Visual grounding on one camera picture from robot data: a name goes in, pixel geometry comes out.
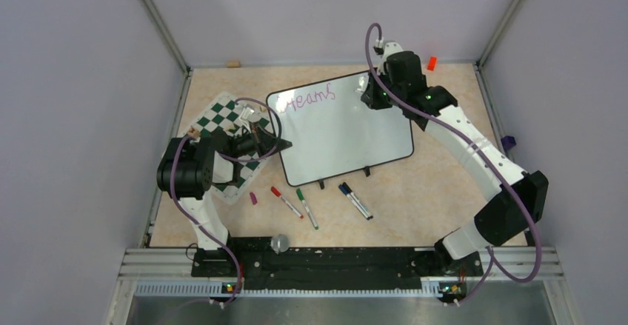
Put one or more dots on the red whiteboard marker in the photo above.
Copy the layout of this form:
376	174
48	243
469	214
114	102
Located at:
286	202

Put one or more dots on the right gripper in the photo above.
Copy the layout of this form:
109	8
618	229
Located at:
371	97

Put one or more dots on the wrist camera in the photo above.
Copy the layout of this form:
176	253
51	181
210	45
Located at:
384	48
246	113

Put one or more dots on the whiteboard metal stand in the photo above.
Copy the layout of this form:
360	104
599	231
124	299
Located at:
365	170

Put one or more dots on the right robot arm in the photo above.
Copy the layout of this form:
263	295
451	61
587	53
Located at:
515	198

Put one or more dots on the blue whiteboard marker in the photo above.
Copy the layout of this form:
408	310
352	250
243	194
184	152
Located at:
350	198

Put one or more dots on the black whiteboard marker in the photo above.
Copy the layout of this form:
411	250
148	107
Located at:
347	187

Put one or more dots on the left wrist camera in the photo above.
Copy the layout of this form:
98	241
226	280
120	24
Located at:
246	113

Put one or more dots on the green whiteboard marker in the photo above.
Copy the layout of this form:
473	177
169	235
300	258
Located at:
307	209

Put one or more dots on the purple object at edge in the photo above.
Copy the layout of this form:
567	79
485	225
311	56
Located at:
508	142

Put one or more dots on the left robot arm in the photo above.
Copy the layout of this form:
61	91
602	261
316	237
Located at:
190	167

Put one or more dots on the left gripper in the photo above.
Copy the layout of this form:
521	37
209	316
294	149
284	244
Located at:
264	141

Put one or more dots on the grey round knob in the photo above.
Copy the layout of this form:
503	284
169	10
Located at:
280	243

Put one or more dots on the wooden chess piece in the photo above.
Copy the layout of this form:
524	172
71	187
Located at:
192	134

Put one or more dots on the whiteboard with black frame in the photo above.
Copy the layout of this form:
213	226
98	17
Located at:
333	132

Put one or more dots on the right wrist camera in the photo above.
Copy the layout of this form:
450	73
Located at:
384	48

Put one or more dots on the green white chessboard mat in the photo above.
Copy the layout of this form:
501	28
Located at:
222	113

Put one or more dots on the orange toy block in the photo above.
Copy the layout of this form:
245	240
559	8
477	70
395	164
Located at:
432	63

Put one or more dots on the pink marker cap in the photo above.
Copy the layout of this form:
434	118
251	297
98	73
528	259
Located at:
253	198

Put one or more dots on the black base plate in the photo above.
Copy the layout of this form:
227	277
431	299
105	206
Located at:
329	268

